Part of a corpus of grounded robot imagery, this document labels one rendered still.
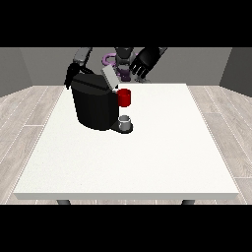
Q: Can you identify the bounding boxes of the small grey cup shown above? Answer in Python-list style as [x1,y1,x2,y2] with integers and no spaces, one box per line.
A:
[118,114,133,131]

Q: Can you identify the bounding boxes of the black coffee machine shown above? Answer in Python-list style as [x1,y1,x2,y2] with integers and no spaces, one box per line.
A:
[70,72,134,135]

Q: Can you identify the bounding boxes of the red pod holder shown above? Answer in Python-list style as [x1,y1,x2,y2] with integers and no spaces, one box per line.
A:
[116,88,132,108]

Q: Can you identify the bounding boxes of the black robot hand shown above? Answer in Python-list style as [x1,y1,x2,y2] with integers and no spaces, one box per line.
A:
[64,61,95,91]
[128,47,162,80]

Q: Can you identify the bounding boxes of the pale grey machine lid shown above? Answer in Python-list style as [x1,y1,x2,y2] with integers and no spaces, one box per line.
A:
[100,64,120,91]

